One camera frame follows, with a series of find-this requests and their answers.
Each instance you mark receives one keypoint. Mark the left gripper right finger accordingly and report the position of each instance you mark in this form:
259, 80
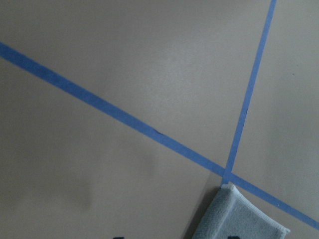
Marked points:
233, 237

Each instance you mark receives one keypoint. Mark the pink and grey towel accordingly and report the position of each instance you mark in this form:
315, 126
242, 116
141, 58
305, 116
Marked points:
224, 211

